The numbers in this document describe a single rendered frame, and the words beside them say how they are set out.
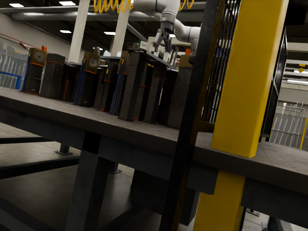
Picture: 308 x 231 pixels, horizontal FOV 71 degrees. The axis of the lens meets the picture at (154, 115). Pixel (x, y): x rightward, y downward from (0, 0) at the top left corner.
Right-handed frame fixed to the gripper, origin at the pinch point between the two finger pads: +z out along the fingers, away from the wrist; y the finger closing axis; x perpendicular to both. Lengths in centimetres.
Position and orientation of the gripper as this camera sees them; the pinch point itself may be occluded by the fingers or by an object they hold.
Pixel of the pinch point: (160, 57)
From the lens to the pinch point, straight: 136.2
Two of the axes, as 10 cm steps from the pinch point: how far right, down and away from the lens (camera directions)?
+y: -5.4, -0.7, -8.4
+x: 8.2, 1.8, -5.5
